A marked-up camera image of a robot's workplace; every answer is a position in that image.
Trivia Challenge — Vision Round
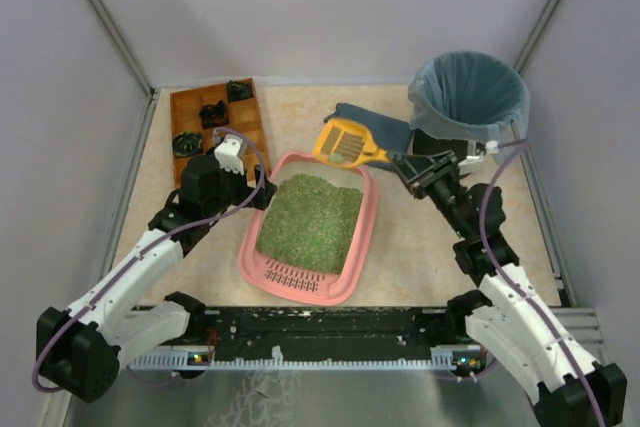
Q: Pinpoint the folded grey-blue cloth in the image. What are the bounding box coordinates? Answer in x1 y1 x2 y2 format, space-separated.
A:
324 103 412 153

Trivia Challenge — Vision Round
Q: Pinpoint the black metal base rail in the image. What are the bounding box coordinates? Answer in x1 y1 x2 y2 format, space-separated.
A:
130 307 495 377

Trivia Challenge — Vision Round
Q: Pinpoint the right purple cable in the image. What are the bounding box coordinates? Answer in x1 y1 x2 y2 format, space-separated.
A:
478 139 604 427

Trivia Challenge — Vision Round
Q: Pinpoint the blue plastic bin liner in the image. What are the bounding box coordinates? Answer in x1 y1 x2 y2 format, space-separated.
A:
408 51 531 144

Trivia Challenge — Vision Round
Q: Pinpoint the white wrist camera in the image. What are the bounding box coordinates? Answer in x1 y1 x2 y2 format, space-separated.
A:
214 134 247 175
458 140 499 175

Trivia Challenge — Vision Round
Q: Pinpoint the black green coiled item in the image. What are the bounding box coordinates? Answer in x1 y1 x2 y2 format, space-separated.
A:
172 132 203 158

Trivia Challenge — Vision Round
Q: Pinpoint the green cat litter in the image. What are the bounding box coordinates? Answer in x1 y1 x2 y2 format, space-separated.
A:
256 174 363 274

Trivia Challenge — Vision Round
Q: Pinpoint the black coiled item top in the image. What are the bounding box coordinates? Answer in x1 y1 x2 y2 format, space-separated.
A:
225 80 254 103

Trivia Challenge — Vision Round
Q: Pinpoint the black trash bin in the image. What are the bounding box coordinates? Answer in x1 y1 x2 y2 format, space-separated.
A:
412 129 468 162

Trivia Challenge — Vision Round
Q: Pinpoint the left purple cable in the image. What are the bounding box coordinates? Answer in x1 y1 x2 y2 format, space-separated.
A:
30 127 274 393

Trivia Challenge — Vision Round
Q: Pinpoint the black coiled item middle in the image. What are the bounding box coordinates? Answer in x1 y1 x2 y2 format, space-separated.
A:
199 100 229 129

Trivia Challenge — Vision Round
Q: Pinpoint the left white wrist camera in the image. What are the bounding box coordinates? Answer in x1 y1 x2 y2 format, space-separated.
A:
214 134 247 175

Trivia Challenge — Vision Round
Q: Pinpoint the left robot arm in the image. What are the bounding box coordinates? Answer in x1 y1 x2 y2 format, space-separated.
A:
31 151 276 403

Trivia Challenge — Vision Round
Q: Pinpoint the purple cable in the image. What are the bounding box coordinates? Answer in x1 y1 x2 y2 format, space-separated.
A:
478 139 604 427
30 127 274 393

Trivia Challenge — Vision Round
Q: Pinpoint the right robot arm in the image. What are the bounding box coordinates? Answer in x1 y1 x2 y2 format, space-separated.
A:
390 151 628 426

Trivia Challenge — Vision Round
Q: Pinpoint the wooden compartment tray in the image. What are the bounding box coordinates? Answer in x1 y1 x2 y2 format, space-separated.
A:
170 78 271 186

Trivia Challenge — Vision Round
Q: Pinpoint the yellow plastic litter scoop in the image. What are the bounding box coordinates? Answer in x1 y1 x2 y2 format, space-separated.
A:
311 118 391 169

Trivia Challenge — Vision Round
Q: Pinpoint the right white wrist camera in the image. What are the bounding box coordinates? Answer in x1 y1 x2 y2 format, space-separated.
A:
458 140 499 175

